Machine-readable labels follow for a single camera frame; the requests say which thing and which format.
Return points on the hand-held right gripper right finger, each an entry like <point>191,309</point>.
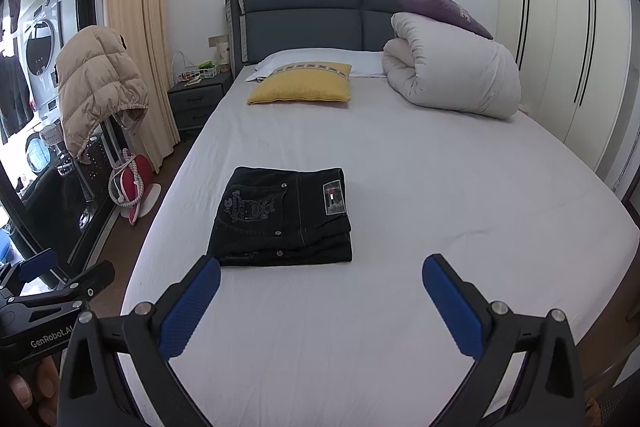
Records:
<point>452,307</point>

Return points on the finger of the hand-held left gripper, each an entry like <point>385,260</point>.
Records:
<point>85,282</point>
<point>37,264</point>

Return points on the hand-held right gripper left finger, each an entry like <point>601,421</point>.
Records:
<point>190,307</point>

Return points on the black denim pants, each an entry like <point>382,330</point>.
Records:
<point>280,217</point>

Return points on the person's left hand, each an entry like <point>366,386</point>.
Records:
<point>32,384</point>

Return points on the red and white appliance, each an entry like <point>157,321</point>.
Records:
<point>132,184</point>

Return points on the black perforated panel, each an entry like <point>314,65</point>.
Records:
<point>97,162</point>

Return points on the bed with white sheet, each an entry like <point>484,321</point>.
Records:
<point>425,167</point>

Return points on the dark hanging clothing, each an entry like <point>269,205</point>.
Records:
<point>12,97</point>

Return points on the beige puffer jacket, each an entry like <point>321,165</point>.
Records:
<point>100,82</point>

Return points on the dark mesh chair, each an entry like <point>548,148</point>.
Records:
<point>617,407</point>

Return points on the dark grey nightstand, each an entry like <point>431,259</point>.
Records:
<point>192,104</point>

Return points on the white washing machine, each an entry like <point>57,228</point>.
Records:
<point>42,42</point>

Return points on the rolled white duvet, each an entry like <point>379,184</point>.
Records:
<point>450,67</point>

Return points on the yellow pillow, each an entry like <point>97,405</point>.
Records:
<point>300,87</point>

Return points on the white pillow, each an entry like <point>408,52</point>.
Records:
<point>365,62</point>

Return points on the beige curtain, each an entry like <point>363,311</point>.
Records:
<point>140,7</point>

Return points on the cream wardrobe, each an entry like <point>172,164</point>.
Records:
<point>555,32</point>

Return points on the purple pillow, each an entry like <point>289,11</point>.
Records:
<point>440,12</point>

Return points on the dark grey bed headboard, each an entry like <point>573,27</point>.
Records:
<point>310,17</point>

